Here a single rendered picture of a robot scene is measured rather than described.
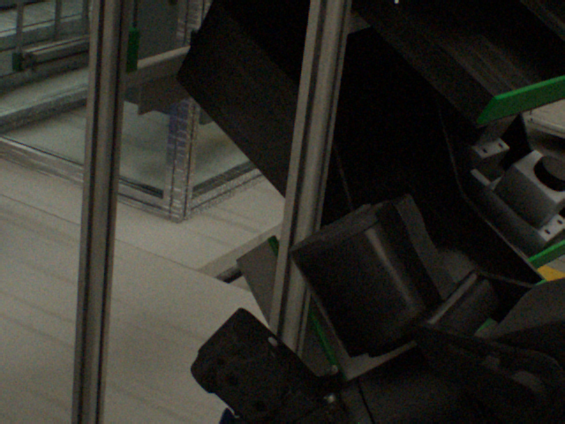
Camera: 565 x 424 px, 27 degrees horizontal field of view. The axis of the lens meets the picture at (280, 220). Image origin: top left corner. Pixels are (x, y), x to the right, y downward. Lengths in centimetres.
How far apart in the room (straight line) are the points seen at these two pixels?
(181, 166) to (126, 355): 39
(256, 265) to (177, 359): 53
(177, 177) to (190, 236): 9
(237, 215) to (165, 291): 28
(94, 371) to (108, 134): 20
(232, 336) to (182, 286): 96
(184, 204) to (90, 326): 81
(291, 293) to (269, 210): 100
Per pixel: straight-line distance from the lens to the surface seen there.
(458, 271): 84
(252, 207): 178
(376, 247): 55
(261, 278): 85
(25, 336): 139
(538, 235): 90
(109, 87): 83
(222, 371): 55
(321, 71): 73
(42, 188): 179
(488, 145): 95
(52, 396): 128
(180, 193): 168
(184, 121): 164
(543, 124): 500
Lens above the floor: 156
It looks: 24 degrees down
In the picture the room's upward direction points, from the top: 7 degrees clockwise
